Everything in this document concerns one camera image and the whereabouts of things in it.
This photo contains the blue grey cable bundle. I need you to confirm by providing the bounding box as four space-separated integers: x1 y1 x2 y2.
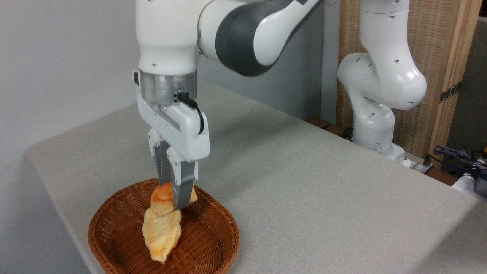
433 145 487 179

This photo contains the white power strip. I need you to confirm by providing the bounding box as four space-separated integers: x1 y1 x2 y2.
403 152 434 172

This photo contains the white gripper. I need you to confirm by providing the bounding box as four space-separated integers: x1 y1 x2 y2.
132 70 210 210

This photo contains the silver wrist flange ring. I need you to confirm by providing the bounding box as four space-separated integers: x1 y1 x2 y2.
139 69 198 112

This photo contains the wooden woven screen panel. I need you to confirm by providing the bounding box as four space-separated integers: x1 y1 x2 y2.
337 0 483 160

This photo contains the black gold patterned strip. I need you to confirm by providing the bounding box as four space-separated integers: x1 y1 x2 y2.
439 81 462 103

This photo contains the long pale braided bread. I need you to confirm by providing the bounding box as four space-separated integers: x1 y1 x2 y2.
142 182 198 264

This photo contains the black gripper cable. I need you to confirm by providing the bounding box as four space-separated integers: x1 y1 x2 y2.
177 91 205 134

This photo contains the brown wicker basket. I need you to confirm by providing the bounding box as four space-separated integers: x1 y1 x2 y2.
88 178 240 274

